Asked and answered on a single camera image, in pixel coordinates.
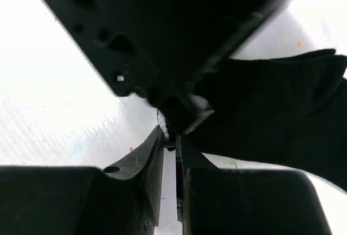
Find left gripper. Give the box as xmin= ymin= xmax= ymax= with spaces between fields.
xmin=44 ymin=0 xmax=290 ymax=134

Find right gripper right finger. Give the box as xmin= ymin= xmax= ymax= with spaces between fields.
xmin=176 ymin=136 xmax=331 ymax=234

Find black sock white stripes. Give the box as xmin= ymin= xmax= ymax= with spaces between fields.
xmin=157 ymin=48 xmax=347 ymax=195

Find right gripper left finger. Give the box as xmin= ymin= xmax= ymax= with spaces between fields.
xmin=1 ymin=127 xmax=164 ymax=234

